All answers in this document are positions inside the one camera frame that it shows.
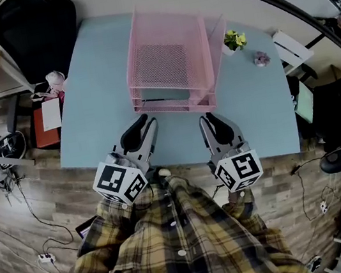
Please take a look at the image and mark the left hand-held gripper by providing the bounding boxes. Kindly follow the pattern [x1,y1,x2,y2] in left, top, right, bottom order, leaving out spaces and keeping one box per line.
[82,111,171,210]

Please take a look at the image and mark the green screen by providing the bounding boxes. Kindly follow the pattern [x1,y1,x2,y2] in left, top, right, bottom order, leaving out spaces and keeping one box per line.
[290,79,319,127]

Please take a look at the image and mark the thin black floor cable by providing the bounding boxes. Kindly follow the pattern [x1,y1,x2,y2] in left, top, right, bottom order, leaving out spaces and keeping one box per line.
[288,156,340,225]

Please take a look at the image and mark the person's right forearm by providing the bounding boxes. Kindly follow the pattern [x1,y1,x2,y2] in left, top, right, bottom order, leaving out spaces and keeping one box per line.
[226,187,245,205]

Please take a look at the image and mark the yellow plaid shirt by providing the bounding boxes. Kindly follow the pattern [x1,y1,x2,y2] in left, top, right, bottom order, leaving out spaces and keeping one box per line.
[47,153,314,273]

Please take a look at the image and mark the pink plush toy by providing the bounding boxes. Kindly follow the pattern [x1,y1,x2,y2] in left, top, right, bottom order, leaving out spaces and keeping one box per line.
[44,69,68,95]

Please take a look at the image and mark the yellow-green potted plant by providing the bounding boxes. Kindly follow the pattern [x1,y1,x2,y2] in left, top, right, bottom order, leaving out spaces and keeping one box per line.
[219,27,250,57]

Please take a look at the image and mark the pink mesh tray organizer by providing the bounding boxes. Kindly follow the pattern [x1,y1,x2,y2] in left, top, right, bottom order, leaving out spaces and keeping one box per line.
[115,0,240,123]

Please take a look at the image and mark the white chair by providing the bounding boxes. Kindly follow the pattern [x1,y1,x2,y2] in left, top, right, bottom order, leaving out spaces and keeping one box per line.
[271,24,317,78]

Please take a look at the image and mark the pink and white bag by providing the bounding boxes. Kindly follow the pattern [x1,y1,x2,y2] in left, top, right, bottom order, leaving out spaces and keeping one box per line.
[29,85,66,105]

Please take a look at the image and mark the dark laptop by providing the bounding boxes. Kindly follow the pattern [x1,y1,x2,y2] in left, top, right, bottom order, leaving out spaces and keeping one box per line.
[73,215,101,243]

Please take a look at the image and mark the black office chair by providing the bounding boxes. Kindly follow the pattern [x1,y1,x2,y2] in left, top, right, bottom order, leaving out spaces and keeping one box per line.
[0,0,98,156]

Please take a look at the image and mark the person's beige shoe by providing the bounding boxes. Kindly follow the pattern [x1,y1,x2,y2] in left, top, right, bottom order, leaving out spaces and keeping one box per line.
[156,166,172,178]

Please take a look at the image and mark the white paper sheet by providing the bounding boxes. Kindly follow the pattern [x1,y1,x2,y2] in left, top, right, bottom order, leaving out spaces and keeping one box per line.
[38,97,65,132]

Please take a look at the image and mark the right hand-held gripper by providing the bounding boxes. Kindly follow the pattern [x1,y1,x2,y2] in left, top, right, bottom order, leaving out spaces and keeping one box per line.
[198,105,266,196]

